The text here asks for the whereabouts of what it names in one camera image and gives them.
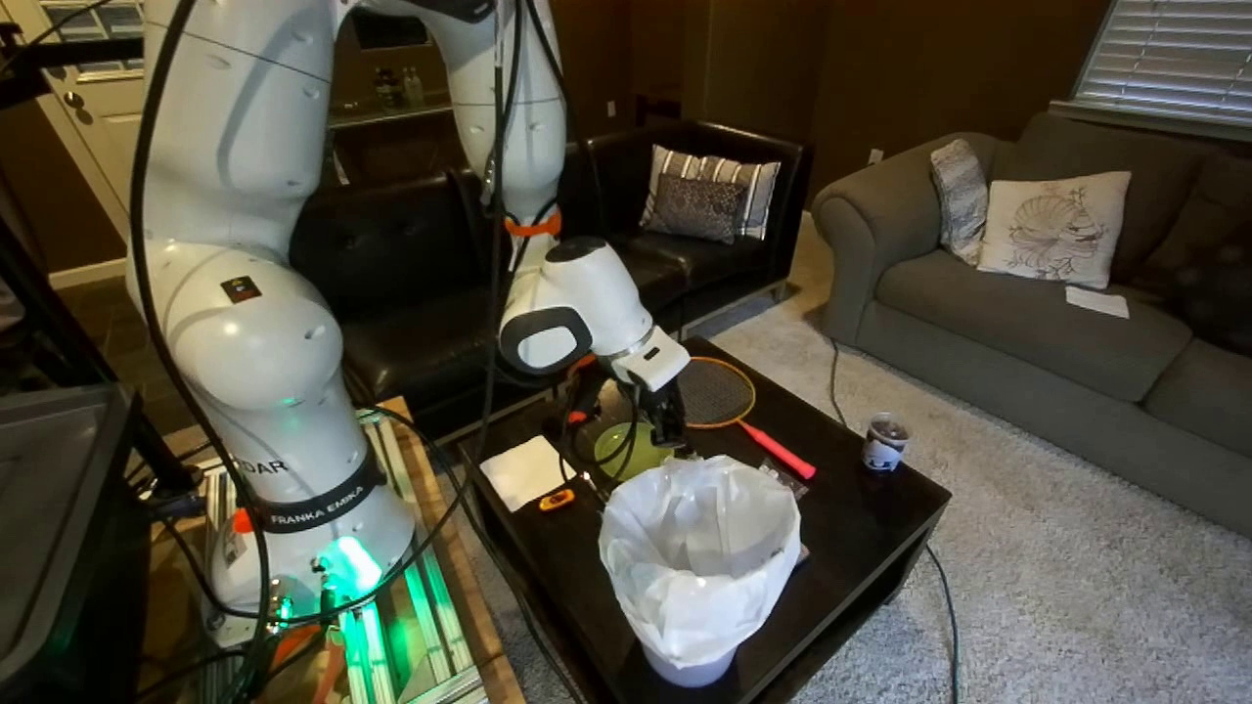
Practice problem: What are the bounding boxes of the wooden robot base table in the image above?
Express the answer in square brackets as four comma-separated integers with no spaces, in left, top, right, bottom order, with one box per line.
[127,404,525,704]

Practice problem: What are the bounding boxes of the brown patterned pillow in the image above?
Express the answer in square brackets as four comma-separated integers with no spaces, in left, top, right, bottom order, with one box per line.
[638,172,752,249]

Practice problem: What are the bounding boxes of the small printed cup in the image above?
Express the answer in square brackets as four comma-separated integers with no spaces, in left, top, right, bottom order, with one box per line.
[859,420,911,477]

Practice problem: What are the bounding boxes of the white window blinds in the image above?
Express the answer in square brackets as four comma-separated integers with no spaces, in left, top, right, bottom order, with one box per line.
[1068,0,1252,138]

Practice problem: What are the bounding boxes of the black floor cable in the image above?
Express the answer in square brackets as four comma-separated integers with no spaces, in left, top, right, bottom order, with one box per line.
[821,331,966,704]

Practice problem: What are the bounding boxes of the badminton racket with red handle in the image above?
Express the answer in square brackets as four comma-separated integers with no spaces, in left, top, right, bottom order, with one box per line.
[672,353,821,485]

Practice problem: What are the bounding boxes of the black leather sofa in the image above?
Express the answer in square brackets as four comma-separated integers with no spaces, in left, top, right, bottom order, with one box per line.
[289,117,815,442]

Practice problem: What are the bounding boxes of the white printed pillow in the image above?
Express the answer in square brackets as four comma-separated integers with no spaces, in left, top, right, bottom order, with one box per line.
[975,167,1134,295]

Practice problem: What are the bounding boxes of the white trash bin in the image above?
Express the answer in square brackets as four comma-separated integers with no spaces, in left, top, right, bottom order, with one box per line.
[638,636,744,691]

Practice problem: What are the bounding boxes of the white paper sheet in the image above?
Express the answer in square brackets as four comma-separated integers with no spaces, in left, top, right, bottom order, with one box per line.
[1061,283,1134,326]

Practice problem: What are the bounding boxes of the green plate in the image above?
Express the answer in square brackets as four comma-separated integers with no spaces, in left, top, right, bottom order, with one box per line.
[586,415,678,485]

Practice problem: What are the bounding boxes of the grey fabric sofa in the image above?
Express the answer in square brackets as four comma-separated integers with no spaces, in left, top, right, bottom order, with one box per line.
[809,110,1252,540]

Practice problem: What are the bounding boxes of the white panel door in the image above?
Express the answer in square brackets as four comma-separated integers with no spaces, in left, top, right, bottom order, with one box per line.
[0,0,161,270]

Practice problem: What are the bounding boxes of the glass side table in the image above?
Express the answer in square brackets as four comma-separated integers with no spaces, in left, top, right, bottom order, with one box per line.
[323,89,461,138]

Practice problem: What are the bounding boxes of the grey striped pillow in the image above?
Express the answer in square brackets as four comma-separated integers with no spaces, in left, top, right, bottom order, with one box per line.
[927,138,988,270]

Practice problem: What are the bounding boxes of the black overhead boom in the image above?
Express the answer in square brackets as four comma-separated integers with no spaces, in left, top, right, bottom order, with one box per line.
[0,33,149,85]

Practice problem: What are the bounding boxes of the white striped square pillow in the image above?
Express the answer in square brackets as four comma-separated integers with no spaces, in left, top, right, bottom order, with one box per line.
[638,142,787,245]

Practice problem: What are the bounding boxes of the black equipment box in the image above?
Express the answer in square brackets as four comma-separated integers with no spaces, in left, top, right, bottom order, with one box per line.
[0,383,153,704]

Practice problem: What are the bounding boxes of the black coffee table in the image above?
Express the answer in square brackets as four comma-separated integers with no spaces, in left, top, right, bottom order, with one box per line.
[453,335,953,704]

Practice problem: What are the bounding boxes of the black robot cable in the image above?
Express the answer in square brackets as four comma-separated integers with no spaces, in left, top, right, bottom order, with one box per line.
[119,0,658,704]

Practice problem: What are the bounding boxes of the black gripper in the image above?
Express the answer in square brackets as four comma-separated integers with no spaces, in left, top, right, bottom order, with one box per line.
[620,369,692,452]

